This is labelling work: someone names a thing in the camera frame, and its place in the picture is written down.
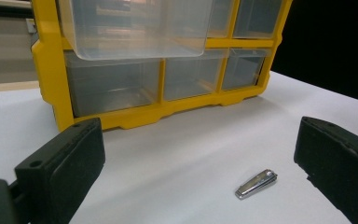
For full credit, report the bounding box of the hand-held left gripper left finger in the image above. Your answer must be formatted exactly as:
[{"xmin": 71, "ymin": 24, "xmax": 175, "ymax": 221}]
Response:
[{"xmin": 14, "ymin": 117, "xmax": 106, "ymax": 224}]

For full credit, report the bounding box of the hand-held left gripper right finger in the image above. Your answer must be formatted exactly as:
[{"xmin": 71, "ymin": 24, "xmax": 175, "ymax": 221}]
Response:
[{"xmin": 293, "ymin": 116, "xmax": 358, "ymax": 224}]

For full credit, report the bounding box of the silver nail clipper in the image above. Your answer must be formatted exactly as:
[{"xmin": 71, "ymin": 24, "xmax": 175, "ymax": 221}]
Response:
[{"xmin": 234, "ymin": 168, "xmax": 279, "ymax": 201}]

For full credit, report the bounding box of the yellow drawer organizer cabinet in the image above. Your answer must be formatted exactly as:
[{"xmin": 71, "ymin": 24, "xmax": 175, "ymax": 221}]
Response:
[{"xmin": 31, "ymin": 0, "xmax": 294, "ymax": 133}]

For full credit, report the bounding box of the large clear plastic drawer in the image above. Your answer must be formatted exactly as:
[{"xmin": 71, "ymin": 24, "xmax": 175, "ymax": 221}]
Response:
[{"xmin": 56, "ymin": 0, "xmax": 214, "ymax": 62}]

